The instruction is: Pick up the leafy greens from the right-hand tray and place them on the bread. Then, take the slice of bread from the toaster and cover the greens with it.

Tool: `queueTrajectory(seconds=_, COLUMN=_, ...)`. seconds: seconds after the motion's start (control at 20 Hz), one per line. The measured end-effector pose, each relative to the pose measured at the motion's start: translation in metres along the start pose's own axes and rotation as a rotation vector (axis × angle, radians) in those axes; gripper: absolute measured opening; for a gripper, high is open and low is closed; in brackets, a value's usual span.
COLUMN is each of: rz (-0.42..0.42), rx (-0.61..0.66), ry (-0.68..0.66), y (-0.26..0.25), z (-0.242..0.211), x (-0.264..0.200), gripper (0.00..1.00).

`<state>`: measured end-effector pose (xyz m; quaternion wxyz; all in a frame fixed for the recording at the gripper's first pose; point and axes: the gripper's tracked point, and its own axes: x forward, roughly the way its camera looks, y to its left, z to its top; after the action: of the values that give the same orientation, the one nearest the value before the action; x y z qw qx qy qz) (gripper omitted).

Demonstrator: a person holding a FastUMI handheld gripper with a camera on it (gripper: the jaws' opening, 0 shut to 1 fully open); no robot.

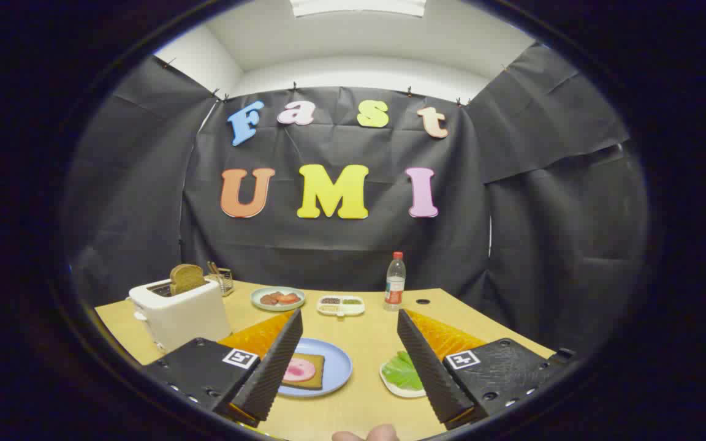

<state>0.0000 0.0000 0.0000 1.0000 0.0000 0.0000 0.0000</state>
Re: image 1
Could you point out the wooden chopsticks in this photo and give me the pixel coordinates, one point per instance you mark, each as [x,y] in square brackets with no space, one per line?
[212,268]

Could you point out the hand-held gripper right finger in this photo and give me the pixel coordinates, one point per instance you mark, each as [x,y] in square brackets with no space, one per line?
[426,361]

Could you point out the ceiling light panel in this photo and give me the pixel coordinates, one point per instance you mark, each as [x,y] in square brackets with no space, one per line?
[359,6]

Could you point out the white divided seasoning dish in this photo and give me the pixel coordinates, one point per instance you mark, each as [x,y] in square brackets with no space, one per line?
[341,311]

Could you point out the red tomato slice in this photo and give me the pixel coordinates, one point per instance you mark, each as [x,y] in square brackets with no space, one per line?
[290,298]

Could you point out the blue round plate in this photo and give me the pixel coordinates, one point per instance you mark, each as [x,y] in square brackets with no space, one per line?
[336,364]

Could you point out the green lettuce leaf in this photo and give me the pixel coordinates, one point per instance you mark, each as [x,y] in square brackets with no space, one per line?
[403,372]

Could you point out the brown meat patty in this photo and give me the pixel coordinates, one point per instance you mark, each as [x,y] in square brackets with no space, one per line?
[268,299]

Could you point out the brown bread slice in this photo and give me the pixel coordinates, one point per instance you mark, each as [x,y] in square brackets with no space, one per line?
[318,367]
[187,278]

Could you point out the white toaster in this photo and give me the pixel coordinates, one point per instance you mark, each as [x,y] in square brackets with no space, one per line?
[187,315]

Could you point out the pale green round plate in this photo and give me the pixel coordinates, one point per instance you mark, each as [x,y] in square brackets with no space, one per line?
[258,303]

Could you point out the clear plastic water bottle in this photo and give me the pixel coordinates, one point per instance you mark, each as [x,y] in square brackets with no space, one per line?
[394,288]

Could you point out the white square plate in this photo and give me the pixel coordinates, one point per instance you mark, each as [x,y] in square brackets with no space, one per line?
[401,393]

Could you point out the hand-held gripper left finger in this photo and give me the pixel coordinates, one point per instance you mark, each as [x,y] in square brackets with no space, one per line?
[276,361]

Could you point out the pink ham slice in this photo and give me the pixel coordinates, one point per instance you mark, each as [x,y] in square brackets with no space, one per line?
[301,370]

